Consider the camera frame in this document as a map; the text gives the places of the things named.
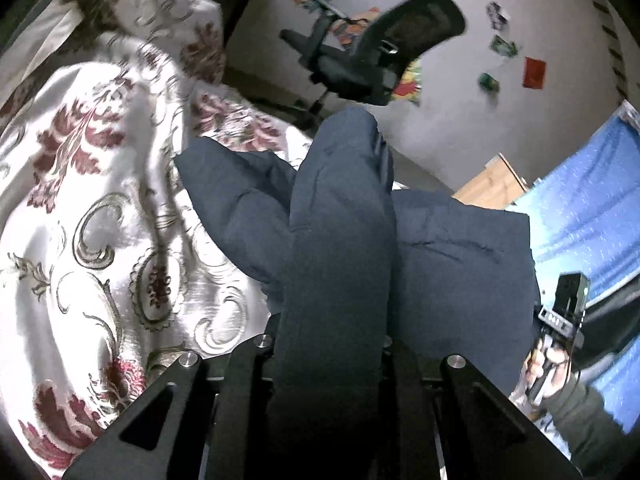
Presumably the person's right hand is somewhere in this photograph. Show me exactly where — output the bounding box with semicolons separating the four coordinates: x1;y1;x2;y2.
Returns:
522;337;571;402

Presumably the person's right forearm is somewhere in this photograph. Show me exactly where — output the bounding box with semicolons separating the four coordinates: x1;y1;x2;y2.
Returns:
542;379;627;480

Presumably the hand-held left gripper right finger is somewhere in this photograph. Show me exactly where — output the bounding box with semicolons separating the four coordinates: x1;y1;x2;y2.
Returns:
382;335;586;480

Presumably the black office chair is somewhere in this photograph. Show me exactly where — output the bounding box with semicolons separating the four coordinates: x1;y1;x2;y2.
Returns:
279;0;467;117

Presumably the red paper wall sticker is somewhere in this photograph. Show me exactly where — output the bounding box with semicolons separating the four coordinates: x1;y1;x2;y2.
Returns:
522;56;547;90

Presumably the blue bedsheet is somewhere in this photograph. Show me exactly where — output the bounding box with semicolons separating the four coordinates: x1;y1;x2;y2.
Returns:
512;105;640;436

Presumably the navy puffer jacket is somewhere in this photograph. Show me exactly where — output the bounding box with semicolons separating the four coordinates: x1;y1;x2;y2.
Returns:
174;107;542;480

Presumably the black-white photo wall sticker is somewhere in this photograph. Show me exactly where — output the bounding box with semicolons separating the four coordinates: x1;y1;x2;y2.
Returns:
486;1;511;28

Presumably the cartoon bear wall sticker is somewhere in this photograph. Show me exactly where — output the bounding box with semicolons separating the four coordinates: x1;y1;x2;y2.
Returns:
392;57;424;107

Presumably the colourful cartoon wall sticker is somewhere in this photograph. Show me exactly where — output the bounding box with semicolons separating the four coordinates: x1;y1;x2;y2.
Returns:
332;7;383;41

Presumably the wooden cabinet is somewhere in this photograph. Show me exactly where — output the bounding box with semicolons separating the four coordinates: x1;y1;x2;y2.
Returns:
455;152;529;211

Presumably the floral bed quilt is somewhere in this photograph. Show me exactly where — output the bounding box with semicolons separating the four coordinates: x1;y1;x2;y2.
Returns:
0;0;311;478

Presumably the green picture wall sticker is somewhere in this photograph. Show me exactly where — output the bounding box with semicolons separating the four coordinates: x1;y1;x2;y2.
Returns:
490;35;520;58

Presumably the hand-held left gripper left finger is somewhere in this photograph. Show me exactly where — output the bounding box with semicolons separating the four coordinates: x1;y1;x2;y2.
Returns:
62;315;283;480

